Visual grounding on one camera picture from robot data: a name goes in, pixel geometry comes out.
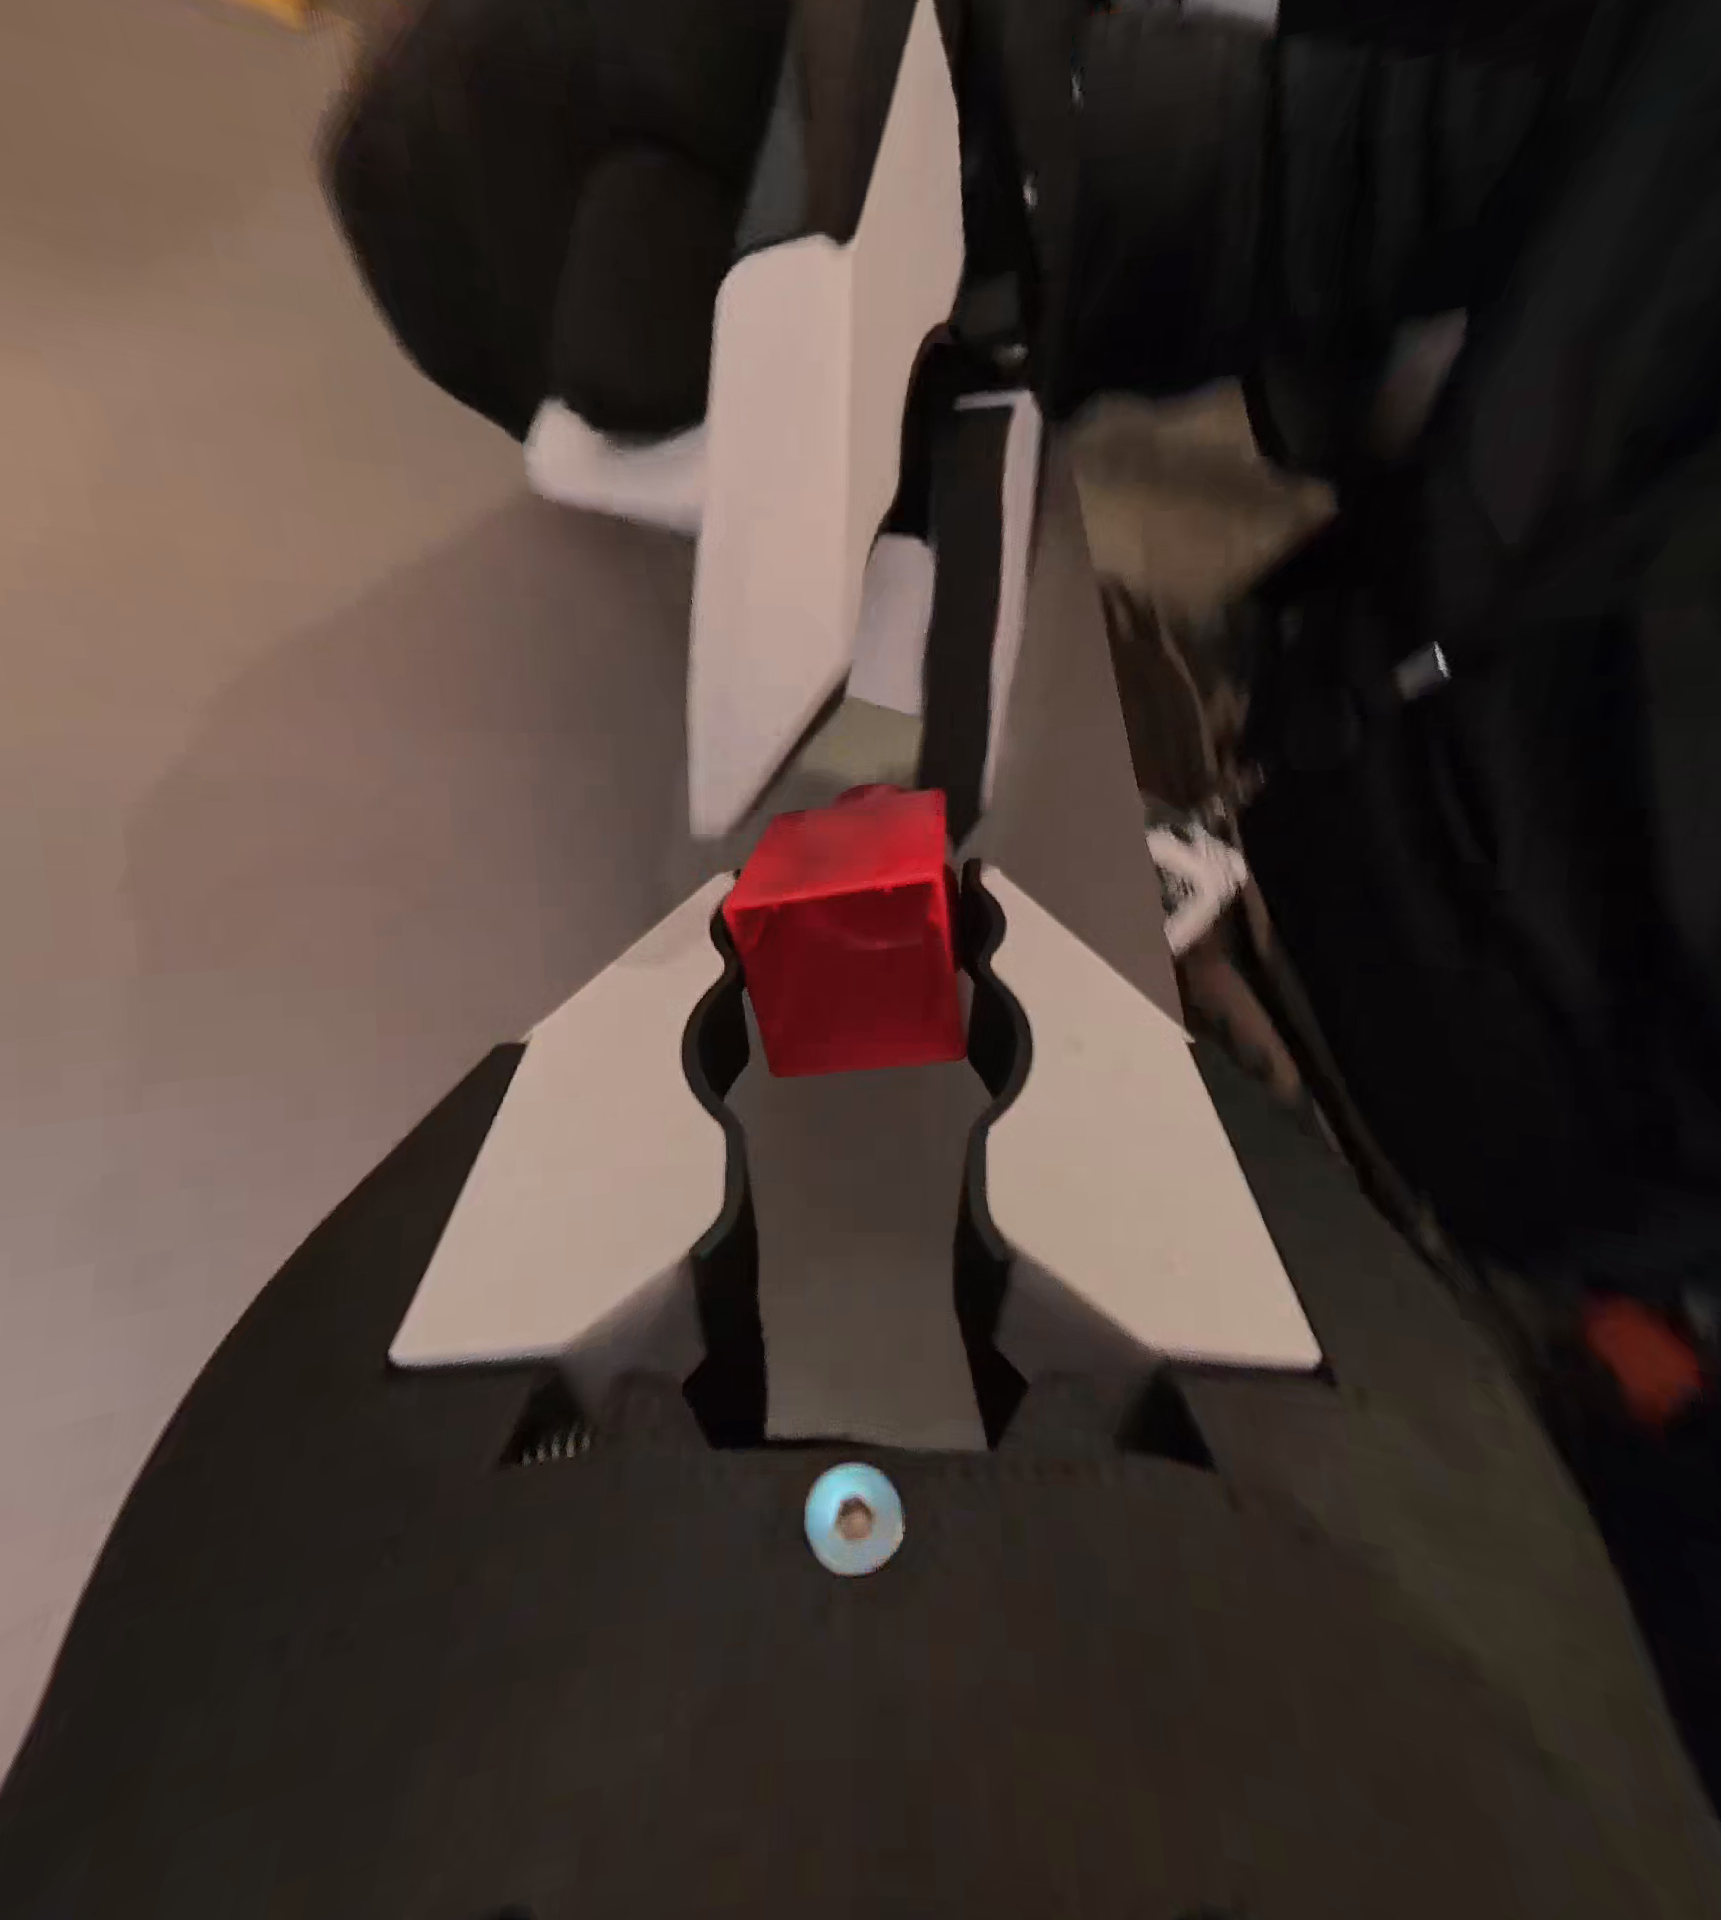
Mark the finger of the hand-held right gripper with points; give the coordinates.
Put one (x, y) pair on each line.
(975, 603)
(778, 526)

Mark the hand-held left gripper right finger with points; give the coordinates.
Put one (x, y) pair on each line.
(1145, 1200)

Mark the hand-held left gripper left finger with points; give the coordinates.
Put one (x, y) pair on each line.
(561, 1200)

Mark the small red object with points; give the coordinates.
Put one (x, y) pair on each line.
(846, 944)

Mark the person's right hand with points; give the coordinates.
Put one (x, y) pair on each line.
(575, 198)

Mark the orange cloth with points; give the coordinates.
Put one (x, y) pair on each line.
(1640, 1359)

